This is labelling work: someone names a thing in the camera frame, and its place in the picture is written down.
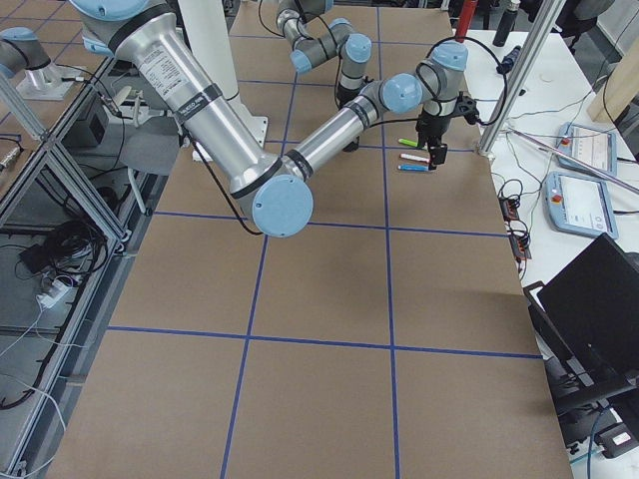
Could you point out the aluminium frame column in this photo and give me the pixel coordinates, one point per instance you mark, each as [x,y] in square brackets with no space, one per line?
[544,22]

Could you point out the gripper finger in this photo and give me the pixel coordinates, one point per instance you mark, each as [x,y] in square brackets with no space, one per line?
[438,154]
[431,157]

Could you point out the blue pen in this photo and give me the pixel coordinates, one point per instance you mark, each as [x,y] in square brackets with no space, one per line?
[413,168]

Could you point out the green highlighter pen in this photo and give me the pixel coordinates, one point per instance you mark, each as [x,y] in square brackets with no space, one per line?
[408,143]

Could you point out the wooden plank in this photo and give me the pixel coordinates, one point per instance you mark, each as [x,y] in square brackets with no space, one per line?
[618,91]

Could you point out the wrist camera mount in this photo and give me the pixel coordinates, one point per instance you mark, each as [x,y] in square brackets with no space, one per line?
[466,107]

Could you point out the near teach pendant tablet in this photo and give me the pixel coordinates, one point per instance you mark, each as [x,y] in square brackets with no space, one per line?
[579,205]

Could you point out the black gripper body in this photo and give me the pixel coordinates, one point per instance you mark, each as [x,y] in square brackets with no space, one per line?
[431,128]

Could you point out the far teach pendant tablet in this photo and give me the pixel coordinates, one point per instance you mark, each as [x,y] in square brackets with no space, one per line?
[593,147]

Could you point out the red cylinder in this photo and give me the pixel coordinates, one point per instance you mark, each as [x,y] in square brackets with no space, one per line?
[464,19]

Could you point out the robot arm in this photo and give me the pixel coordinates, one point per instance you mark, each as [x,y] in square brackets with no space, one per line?
[273,190]
[341,41]

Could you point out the red capped white pen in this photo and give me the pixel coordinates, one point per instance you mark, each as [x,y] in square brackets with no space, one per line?
[414,158]

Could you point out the black laptop on stand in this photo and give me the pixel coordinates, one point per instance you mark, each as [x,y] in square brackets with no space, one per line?
[588,315]

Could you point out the aluminium frame rack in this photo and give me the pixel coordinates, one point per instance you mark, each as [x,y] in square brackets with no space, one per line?
[70,227]

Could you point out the black bottle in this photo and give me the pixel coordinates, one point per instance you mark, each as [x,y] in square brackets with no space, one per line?
[506,23]

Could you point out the teach pendant tablet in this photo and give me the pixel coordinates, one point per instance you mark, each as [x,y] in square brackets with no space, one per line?
[593,147]
[579,205]

